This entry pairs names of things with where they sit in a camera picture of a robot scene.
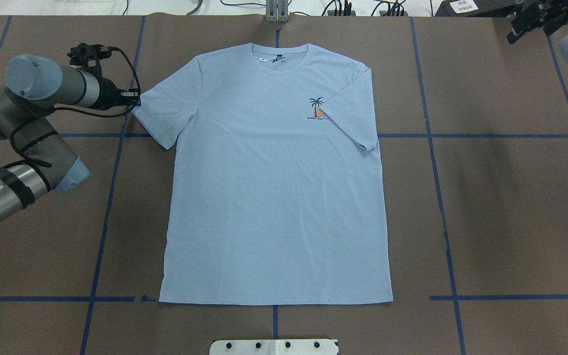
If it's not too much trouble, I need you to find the aluminium frame post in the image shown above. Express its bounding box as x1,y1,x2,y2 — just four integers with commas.
265,0,290,23

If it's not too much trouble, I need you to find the white central pedestal column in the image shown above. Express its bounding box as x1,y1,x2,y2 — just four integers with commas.
209,339,340,355

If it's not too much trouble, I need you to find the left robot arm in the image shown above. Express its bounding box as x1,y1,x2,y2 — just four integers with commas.
0,43,141,223

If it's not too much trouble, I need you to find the black power adapter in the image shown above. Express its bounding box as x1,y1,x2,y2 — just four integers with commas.
433,0,523,18

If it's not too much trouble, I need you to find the light blue t-shirt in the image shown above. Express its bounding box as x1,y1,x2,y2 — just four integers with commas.
134,43,393,306

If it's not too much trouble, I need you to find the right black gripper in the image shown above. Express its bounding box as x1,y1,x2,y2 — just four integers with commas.
506,0,568,44

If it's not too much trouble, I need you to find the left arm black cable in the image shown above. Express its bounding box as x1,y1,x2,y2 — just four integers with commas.
52,47,142,119

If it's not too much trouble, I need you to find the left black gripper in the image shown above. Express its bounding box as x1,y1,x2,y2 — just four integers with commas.
98,79,141,110

